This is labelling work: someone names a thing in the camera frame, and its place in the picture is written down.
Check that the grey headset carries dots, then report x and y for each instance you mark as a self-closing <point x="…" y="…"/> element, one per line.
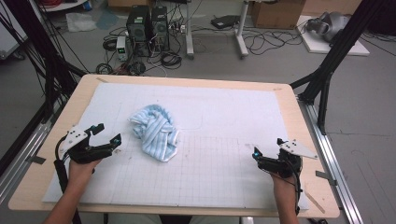
<point x="331" y="26"/>

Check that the blue striped towel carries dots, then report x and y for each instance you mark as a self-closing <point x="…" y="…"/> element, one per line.
<point x="155" y="133"/>

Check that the thin wooden stick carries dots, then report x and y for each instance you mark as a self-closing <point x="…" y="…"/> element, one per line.
<point x="314" y="201"/>

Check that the white stand leg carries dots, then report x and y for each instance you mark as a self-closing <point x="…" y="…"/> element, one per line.
<point x="241" y="34"/>
<point x="189" y="31"/>

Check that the white floor board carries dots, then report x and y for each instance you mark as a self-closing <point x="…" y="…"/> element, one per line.
<point x="317" y="46"/>

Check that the clear plastic bag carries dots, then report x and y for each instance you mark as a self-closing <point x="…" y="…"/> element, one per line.
<point x="79" y="22"/>

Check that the wooden table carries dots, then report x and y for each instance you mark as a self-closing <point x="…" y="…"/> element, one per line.
<point x="295" y="124"/>

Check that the brown cardboard box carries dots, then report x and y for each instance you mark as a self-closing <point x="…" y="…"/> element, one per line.
<point x="277" y="14"/>

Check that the person's right hand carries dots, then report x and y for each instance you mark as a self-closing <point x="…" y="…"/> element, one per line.
<point x="285" y="188"/>

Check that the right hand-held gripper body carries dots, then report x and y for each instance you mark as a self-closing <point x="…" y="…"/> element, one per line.
<point x="285" y="166"/>

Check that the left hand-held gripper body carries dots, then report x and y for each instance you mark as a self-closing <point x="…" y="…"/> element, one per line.
<point x="84" y="152"/>

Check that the small white power supply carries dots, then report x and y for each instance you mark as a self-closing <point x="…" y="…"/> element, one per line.
<point x="121" y="48"/>

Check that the black metal frame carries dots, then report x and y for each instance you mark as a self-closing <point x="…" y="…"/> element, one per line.
<point x="336" y="49"/>
<point x="46" y="56"/>

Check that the person's left hand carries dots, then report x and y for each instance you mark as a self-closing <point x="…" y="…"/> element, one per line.
<point x="80" y="174"/>

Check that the flat black device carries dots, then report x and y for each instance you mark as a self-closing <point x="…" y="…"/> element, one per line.
<point x="225" y="21"/>

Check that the black computer tower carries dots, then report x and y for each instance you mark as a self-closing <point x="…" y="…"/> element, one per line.
<point x="160" y="28"/>
<point x="138" y="28"/>

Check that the aluminium rail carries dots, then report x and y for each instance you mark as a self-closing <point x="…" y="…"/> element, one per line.
<point x="330" y="155"/>
<point x="28" y="146"/>

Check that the white cabinet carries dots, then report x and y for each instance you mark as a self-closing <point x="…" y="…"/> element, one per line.
<point x="7" y="40"/>

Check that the black tape strip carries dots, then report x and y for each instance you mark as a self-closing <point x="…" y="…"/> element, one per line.
<point x="36" y="159"/>
<point x="325" y="176"/>

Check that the white grid mat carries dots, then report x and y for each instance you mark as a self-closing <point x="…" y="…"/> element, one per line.
<point x="124" y="93"/>

